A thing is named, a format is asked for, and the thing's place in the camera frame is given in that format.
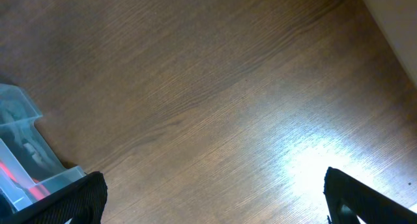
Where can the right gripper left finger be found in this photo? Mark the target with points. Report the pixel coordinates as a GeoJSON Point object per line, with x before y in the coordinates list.
{"type": "Point", "coordinates": [83, 201]}

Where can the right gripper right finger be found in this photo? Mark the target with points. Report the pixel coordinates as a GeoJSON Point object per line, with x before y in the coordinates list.
{"type": "Point", "coordinates": [350, 201]}

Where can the black garment with red trim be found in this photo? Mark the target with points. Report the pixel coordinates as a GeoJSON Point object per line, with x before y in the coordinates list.
{"type": "Point", "coordinates": [38, 193]}

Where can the clear plastic storage container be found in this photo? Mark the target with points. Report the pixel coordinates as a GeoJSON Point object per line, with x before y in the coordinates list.
{"type": "Point", "coordinates": [26, 153]}

